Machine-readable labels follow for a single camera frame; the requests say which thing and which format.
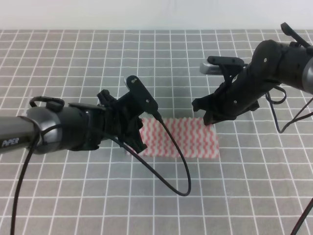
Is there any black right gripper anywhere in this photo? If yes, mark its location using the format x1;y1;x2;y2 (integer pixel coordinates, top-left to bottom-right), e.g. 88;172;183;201
192;82;260;126

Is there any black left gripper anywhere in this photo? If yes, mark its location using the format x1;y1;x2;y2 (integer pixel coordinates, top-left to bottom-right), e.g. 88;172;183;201
97;90;147;154

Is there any pink wavy striped towel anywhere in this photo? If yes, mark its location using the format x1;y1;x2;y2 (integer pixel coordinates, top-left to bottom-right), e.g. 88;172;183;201
138;117;219;159

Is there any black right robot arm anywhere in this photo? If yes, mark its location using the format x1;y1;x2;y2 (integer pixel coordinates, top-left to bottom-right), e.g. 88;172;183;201
192;23;313;125

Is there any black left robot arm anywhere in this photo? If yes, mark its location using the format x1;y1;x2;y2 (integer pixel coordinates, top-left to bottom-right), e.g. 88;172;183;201
0;90;147;154

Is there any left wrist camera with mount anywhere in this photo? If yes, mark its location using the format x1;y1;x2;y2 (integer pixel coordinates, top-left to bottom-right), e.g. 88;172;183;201
126;75;158;116

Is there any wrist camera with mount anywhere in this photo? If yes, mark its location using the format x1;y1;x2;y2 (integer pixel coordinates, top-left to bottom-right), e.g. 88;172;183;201
200;56;247;85
126;75;158;116

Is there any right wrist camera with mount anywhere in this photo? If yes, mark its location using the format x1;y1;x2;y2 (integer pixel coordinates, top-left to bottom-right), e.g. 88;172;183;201
200;56;247;85

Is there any black right camera cable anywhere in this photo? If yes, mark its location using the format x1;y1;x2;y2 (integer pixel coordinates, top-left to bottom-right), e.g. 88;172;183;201
265;85;313;235

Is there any black camera cable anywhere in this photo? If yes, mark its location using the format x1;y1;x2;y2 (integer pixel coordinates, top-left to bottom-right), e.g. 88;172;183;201
9;111;192;235
265;85;313;235

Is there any black left camera cable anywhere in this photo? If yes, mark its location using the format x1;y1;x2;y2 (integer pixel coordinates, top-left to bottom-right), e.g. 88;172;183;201
9;111;192;235

